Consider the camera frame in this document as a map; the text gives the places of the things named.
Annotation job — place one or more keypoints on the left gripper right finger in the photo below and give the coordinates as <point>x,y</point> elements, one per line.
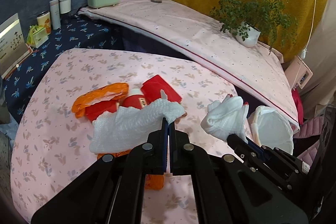
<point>226,190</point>

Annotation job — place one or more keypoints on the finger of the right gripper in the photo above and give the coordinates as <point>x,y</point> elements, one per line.
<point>255,148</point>
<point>240,147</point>

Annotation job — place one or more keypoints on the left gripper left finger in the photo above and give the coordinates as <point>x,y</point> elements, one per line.
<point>111,189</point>

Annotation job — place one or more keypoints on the white tissue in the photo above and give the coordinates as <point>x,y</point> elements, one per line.
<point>226,118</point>

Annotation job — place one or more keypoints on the orange blue snack wrapper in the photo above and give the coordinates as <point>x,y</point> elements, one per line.
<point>152,181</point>

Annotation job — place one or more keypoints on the white paper towel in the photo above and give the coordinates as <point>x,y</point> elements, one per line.
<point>129,126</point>

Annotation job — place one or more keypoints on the orange plastic bag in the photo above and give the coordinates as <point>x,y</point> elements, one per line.
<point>115,91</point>

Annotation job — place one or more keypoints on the red paper envelope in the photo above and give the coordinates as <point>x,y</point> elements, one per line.
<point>152,88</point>

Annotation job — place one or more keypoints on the red paper cup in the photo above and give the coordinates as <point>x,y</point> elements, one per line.
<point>135,98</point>
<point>94,111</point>

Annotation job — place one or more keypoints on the trash bin with white bag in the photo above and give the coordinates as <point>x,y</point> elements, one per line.
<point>270,128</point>

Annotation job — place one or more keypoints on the pink quilted jacket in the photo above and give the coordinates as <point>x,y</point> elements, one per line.
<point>306,141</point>

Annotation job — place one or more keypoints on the red bag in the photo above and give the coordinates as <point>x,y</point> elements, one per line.
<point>298,104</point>

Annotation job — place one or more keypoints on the pink rabbit print tablecloth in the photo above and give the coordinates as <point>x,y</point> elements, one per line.
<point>51,147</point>

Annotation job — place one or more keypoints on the pink appliance box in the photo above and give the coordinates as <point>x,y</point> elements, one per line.
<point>298,73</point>

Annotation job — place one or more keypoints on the pink dotted cushion mat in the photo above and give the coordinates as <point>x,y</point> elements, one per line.
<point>255,70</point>

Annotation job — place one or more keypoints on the green plant in white pot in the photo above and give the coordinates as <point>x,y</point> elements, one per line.
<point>271,18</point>

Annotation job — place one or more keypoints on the navy floral cloth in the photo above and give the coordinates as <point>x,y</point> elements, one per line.
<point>79,32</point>

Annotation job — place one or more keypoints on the white card sign stand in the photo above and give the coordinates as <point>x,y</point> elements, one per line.
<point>13,46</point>

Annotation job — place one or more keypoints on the small green white box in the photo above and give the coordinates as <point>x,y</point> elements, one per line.
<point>37,36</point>

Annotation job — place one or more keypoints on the orange patterned tin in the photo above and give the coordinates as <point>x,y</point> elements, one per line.
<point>44,20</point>

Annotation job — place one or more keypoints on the tall white bottle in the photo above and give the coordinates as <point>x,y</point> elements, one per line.
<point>55,14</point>

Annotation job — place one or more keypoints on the white cylindrical jar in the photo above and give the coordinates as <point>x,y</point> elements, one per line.
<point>64,6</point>

